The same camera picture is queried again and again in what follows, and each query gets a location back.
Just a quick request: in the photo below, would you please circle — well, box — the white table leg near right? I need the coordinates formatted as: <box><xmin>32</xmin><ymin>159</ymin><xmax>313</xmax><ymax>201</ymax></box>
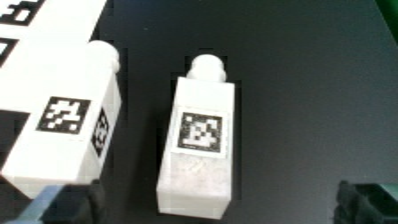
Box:
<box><xmin>0</xmin><ymin>41</ymin><xmax>121</xmax><ymax>197</ymax></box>

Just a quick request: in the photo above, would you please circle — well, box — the white sheet with tags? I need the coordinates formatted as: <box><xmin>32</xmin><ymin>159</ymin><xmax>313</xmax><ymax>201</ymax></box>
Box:
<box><xmin>0</xmin><ymin>0</ymin><xmax>110</xmax><ymax>111</ymax></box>

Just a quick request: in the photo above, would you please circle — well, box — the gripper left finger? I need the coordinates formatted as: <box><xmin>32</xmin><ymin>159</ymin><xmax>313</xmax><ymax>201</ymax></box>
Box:
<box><xmin>11</xmin><ymin>180</ymin><xmax>106</xmax><ymax>224</ymax></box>

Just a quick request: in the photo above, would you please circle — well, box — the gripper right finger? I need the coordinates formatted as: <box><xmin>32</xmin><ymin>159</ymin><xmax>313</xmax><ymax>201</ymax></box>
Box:
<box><xmin>334</xmin><ymin>181</ymin><xmax>398</xmax><ymax>224</ymax></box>

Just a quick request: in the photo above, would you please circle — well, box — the white table leg with tag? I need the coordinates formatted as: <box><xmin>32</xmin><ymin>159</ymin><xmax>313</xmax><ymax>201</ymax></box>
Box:
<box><xmin>156</xmin><ymin>54</ymin><xmax>234</xmax><ymax>219</ymax></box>

